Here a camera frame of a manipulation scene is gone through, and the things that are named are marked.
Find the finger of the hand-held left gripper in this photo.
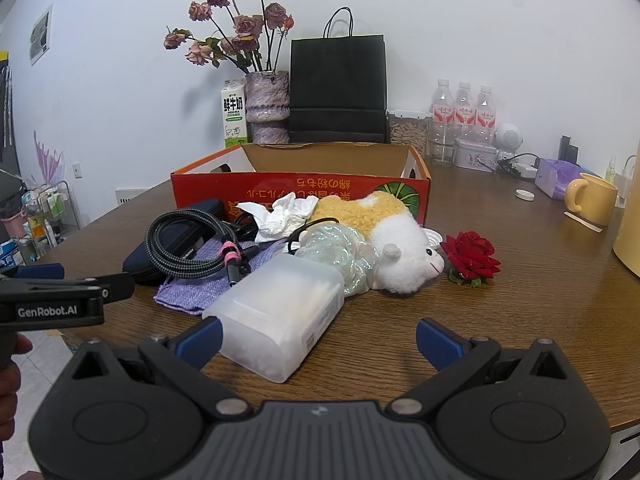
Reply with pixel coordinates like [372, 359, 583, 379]
[0, 262, 65, 283]
[30, 272, 136, 305]

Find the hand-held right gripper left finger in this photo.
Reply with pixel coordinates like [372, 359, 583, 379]
[70, 317, 253, 418]

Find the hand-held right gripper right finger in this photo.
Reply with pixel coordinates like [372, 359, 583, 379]
[387, 317, 571, 418]

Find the dark blue case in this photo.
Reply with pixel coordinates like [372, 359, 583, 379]
[122, 199, 226, 286]

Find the purple woven pouch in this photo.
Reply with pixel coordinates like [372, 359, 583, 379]
[152, 237, 286, 317]

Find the black braided cable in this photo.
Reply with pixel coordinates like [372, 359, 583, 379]
[145, 208, 261, 288]

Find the translucent cotton swab box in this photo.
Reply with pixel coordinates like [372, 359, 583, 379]
[201, 255, 347, 385]

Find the white and yellow plush toy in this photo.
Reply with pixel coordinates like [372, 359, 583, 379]
[310, 191, 446, 295]

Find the red rose flower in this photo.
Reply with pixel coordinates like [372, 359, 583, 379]
[440, 231, 502, 288]

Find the iridescent plastic wrap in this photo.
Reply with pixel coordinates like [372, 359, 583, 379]
[295, 225, 381, 297]

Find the white tissue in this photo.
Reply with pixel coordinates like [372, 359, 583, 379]
[236, 195, 321, 243]

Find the orange cardboard box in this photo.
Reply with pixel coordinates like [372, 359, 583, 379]
[170, 142, 432, 228]

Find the wooden desktop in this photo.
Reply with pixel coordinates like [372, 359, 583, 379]
[20, 157, 640, 480]

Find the person's left hand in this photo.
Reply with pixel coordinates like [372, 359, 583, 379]
[0, 332, 33, 431]

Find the white floral tin box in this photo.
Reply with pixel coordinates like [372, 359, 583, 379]
[454, 139, 498, 172]

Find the clear glass cup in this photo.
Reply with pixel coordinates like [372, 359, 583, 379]
[429, 121, 462, 167]

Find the white paper strip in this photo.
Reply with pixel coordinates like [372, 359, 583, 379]
[563, 211, 604, 234]

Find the green and white milk carton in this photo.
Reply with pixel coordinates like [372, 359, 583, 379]
[220, 79, 249, 148]

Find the purple tissue pack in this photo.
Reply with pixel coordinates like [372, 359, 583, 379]
[534, 157, 586, 198]

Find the clear container of seeds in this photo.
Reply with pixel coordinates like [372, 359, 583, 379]
[386, 109, 433, 156]

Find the yellow mug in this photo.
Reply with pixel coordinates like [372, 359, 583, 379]
[565, 173, 619, 226]

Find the white round speaker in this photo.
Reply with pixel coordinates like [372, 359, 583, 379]
[494, 122, 525, 158]

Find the beige appliance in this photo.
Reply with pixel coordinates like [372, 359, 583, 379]
[612, 140, 640, 281]

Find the purple ceramic vase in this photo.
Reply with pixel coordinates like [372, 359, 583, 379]
[245, 71, 291, 144]

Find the water bottle with red label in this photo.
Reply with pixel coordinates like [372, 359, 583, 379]
[431, 78, 456, 126]
[475, 85, 497, 143]
[454, 81, 477, 142]

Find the black paper bag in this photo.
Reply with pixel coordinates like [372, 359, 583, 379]
[289, 7, 388, 144]

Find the dried rose bouquet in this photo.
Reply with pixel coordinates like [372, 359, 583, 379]
[164, 0, 296, 75]

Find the wire storage rack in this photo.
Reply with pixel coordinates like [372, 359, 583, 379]
[20, 180, 81, 261]

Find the purple wall sticker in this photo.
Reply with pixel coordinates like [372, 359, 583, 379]
[32, 130, 66, 186]

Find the wall poster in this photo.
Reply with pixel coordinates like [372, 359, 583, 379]
[29, 4, 54, 66]

